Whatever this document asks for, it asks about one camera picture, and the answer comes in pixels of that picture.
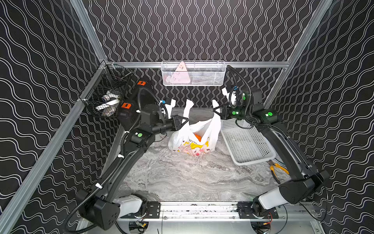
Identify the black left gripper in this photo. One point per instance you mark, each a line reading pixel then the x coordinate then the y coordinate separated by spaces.
pixel 177 121

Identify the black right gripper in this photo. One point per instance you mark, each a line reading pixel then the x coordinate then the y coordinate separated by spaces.
pixel 224 113

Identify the white printed plastic bag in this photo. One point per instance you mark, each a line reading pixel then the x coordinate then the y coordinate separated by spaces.
pixel 196 139

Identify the orange fruit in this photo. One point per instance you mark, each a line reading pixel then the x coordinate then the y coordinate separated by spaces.
pixel 199 138

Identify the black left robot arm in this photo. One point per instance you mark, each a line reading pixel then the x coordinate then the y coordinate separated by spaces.
pixel 100 205

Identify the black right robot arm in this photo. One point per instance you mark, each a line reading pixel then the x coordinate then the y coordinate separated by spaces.
pixel 306 178

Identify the white perforated plastic basket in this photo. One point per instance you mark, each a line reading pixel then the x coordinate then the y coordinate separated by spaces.
pixel 246 145

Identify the pink triangular card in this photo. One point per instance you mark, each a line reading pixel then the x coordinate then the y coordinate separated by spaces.
pixel 180 75

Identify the black hard tool case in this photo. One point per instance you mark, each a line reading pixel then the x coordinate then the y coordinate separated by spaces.
pixel 126 111

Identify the clear wall-mounted tray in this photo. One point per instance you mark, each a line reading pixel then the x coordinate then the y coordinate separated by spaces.
pixel 202 73

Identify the white items in wire basket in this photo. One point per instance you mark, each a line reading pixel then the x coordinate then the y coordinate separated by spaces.
pixel 110 102

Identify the black wire mesh basket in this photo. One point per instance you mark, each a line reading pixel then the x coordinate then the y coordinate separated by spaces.
pixel 114 77

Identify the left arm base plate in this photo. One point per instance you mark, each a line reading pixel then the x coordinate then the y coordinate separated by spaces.
pixel 151 210

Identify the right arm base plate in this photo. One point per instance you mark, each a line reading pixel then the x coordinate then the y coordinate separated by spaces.
pixel 252 210

